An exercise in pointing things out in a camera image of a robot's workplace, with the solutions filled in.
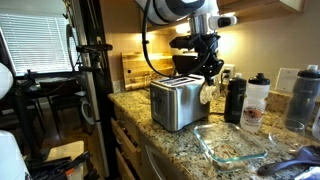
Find black camera tripod pole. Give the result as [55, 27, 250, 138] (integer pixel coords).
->
[66, 0, 119, 180]

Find rectangular glass baking dish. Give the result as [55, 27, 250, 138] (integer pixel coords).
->
[193, 123, 267, 172]

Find wall power outlet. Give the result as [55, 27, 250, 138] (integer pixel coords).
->
[221, 64, 235, 84]

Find wooden cutting board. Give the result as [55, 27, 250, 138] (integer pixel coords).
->
[121, 52, 174, 90]

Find black water bottle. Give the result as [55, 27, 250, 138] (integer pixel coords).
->
[224, 73, 246, 124]

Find upper wooden cabinet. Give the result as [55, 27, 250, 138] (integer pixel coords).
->
[217, 0, 306, 23]

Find purple spatula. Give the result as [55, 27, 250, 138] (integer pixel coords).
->
[257, 146, 320, 176]

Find stainless steel two-slot toaster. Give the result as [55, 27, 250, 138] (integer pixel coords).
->
[150, 74, 210, 132]

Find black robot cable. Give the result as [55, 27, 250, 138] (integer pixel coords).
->
[141, 0, 214, 79]

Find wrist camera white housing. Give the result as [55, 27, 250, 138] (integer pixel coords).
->
[208, 16, 237, 30]

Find dark grey translucent bottle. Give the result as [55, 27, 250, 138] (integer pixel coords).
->
[285, 65, 320, 128]

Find clear drinking glass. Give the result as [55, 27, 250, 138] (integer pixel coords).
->
[268, 118, 305, 153]

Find slice of bread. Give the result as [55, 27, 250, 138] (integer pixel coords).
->
[199, 83, 220, 104]

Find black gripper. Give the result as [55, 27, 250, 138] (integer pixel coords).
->
[169, 33, 224, 86]

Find white bottle with black cap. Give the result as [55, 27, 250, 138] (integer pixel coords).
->
[240, 73, 270, 133]

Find window blinds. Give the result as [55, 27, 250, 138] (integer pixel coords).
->
[0, 13, 72, 76]

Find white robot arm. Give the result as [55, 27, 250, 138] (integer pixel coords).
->
[134, 0, 224, 85]

